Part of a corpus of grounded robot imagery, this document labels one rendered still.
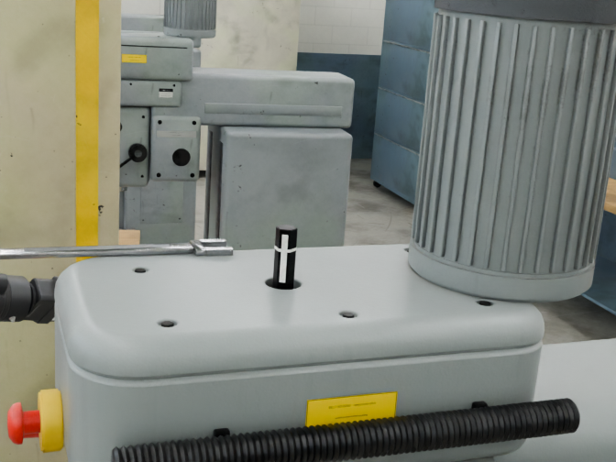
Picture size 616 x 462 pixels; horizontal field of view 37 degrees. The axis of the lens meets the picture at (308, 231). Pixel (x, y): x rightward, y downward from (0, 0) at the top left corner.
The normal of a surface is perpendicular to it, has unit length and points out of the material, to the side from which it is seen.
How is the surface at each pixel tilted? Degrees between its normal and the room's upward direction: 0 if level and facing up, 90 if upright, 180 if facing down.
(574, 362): 0
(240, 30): 90
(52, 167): 90
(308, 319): 0
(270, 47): 90
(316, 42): 90
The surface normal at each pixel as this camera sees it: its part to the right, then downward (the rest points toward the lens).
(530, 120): -0.11, 0.27
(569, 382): 0.07, -0.96
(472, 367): 0.33, 0.29
